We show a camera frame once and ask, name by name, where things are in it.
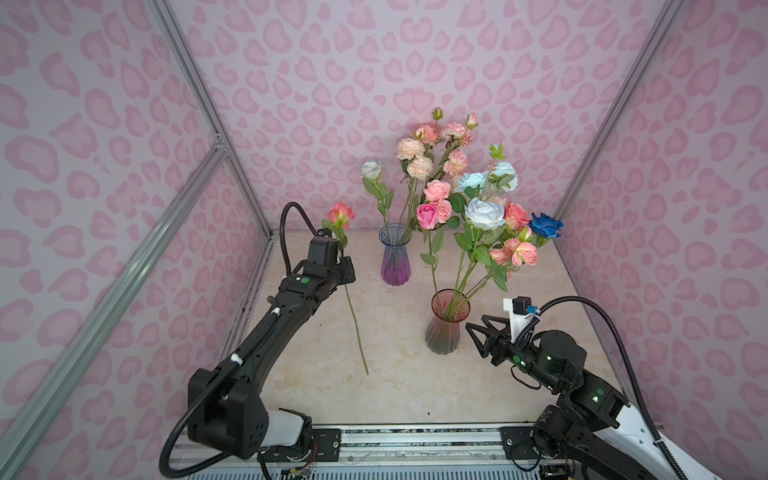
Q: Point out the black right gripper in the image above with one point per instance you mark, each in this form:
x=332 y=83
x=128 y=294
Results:
x=492 y=342

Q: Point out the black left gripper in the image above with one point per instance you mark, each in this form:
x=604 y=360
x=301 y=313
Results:
x=349 y=274

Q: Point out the red grey glass vase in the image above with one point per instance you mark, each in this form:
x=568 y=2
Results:
x=445 y=327

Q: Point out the red pink rose stem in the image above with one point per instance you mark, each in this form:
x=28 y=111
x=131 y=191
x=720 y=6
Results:
x=338 y=219

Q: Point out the purple blue glass vase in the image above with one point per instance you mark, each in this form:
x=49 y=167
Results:
x=395 y=265

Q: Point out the pale blue white rose stem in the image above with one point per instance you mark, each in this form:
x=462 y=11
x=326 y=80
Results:
x=371 y=176

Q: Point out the pink double rose stem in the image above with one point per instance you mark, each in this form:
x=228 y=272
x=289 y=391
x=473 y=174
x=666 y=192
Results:
x=433 y=191

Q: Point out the blue flower stem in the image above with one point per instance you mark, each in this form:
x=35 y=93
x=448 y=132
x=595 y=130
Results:
x=545 y=228

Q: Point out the cream and red rose stem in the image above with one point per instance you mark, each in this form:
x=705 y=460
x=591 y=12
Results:
x=515 y=217

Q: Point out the white blue large rose stem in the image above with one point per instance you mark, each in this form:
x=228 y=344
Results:
x=483 y=215

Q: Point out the pink multi bloom rose stem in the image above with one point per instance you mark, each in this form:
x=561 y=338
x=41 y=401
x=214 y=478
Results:
x=457 y=136

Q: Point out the light blue rose stem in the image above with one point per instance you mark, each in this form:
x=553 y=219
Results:
x=499 y=177

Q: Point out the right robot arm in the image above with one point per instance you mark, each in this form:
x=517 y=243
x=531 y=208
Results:
x=591 y=422

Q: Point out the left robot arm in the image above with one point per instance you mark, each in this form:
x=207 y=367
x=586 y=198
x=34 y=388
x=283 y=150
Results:
x=227 y=413

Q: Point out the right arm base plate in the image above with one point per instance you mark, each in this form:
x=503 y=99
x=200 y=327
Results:
x=517 y=443

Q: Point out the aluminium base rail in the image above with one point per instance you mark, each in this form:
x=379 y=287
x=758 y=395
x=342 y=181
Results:
x=407 y=451

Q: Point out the aluminium frame post left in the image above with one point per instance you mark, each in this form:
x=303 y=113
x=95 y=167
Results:
x=180 y=49

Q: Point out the aluminium frame post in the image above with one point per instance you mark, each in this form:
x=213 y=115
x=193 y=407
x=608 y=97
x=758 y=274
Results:
x=663 y=27
x=180 y=49

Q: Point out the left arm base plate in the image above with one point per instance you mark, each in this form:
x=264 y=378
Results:
x=321 y=446

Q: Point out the aluminium diagonal frame bar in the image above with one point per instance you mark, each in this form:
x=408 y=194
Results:
x=39 y=413

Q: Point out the aluminium frame post right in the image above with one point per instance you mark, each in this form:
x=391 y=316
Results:
x=663 y=27

